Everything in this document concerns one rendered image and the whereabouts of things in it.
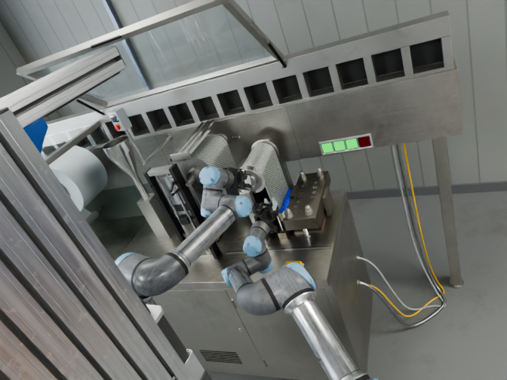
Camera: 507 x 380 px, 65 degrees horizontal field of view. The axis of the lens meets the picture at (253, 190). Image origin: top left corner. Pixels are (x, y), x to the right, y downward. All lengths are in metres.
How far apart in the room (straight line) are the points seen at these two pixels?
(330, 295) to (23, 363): 1.39
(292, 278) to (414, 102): 0.99
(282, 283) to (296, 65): 1.01
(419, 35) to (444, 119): 0.39
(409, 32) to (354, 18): 1.26
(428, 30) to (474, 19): 1.22
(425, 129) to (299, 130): 0.57
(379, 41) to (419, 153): 1.71
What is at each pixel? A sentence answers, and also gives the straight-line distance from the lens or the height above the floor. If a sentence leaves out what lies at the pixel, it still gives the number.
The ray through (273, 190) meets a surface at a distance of 1.91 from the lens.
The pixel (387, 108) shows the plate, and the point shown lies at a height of 1.33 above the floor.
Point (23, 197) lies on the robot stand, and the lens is 0.61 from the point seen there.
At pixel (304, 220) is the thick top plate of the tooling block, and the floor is 1.02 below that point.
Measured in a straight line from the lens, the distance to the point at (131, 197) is 2.62.
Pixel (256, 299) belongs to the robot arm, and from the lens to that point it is 1.31.
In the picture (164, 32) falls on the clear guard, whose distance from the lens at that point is 1.73.
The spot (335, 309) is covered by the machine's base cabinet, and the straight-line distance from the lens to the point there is 1.89.
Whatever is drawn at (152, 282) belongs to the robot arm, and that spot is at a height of 1.39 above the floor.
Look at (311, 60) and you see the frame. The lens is 1.88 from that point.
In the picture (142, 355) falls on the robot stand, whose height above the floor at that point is 1.58.
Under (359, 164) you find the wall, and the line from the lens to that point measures 3.51.
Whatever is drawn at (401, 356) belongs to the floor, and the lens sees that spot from 2.54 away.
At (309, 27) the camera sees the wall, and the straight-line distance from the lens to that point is 3.13.
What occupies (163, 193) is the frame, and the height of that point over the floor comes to 1.30.
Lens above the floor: 2.08
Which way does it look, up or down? 29 degrees down
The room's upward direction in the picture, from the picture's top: 22 degrees counter-clockwise
